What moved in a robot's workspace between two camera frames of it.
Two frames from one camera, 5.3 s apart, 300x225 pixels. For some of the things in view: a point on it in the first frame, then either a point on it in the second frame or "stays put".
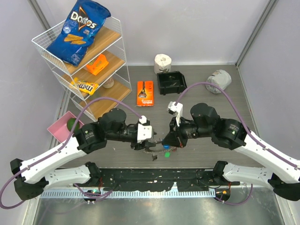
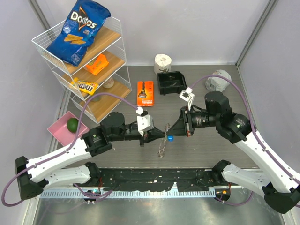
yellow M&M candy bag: (88, 87) stays put
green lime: (70, 123) stays put
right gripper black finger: (171, 139) → (179, 128)
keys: (175, 83) stays put
